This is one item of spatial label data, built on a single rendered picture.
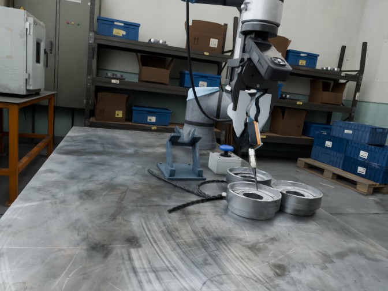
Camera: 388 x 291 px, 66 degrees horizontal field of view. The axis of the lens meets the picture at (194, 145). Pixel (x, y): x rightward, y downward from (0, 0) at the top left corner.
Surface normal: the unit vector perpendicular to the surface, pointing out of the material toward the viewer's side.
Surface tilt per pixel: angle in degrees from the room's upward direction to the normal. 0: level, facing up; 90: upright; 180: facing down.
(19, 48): 90
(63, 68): 90
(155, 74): 83
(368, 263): 0
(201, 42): 93
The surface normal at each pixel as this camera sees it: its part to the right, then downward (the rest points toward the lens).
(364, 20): -0.95, -0.06
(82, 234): 0.11, -0.97
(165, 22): 0.25, 0.22
